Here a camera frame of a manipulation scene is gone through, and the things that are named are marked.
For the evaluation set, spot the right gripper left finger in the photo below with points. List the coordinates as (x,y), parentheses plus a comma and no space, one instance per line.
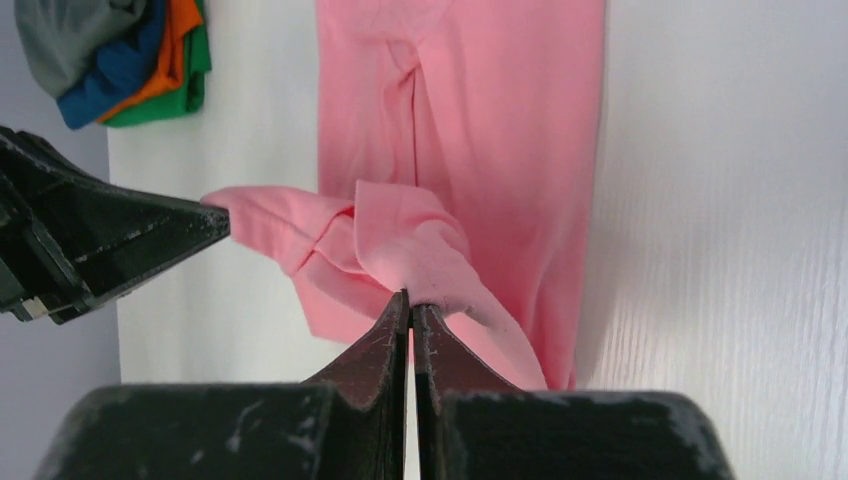
(347,421)

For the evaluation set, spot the orange folded t shirt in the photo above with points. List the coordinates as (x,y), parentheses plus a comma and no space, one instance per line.
(182,16)

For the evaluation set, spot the blue folded t shirt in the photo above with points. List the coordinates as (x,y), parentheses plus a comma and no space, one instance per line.
(121,67)

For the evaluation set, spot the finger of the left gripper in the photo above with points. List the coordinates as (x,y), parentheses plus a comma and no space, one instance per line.
(72,243)

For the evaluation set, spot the grey folded t shirt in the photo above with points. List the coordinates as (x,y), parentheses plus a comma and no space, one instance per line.
(59,37)

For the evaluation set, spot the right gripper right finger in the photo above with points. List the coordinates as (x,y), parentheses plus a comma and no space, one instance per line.
(474,424)

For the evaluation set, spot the pink t shirt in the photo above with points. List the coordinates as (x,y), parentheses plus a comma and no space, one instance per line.
(456,148)

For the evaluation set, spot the green folded t shirt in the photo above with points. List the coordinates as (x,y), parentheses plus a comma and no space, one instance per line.
(187,98)

